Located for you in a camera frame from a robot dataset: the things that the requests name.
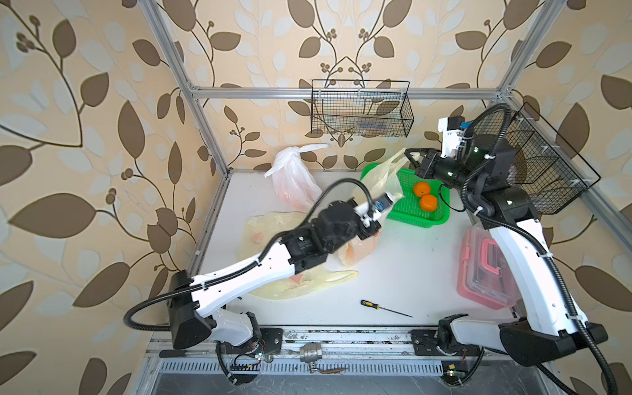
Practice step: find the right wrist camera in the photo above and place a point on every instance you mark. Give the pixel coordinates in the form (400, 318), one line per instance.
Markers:
(450, 131)

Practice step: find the yellow plastic bag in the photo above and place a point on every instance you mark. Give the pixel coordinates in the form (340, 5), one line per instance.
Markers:
(258, 231)
(385, 189)

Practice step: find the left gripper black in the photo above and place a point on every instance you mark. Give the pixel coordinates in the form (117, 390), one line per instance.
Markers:
(364, 230)

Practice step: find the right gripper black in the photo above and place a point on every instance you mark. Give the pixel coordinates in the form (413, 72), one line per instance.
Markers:
(427, 168)

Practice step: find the right wire basket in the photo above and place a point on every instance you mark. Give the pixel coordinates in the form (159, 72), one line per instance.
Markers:
(546, 164)

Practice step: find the black handled tool on rail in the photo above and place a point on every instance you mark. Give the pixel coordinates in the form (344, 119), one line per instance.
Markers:
(166, 354)

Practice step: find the metal cylinder fitting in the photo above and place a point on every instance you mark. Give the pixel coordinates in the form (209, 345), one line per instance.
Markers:
(310, 353)

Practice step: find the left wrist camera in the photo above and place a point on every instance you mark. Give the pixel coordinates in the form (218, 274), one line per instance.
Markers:
(382, 206)

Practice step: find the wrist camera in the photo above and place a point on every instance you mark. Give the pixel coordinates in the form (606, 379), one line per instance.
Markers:
(382, 206)
(450, 131)

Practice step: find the orange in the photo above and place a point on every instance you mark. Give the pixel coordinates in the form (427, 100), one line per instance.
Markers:
(428, 203)
(421, 189)

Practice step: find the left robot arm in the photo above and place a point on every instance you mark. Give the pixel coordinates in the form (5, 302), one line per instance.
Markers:
(193, 310)

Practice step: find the pink plastic box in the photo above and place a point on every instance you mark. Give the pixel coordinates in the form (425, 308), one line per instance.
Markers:
(484, 273)

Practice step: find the green plastic basket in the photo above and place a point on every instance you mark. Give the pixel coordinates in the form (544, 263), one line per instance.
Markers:
(408, 209)

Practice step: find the yellow black screwdriver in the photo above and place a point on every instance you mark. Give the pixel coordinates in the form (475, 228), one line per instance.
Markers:
(376, 306)

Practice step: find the wire basket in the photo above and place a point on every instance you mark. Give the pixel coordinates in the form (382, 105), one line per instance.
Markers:
(546, 164)
(365, 108)

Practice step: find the back wire basket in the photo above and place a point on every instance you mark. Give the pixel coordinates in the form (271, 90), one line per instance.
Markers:
(365, 108)

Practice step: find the white plastic bag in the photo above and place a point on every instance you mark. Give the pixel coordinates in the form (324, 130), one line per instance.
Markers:
(292, 182)

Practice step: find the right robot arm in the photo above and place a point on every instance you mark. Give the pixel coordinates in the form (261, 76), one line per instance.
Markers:
(554, 326)

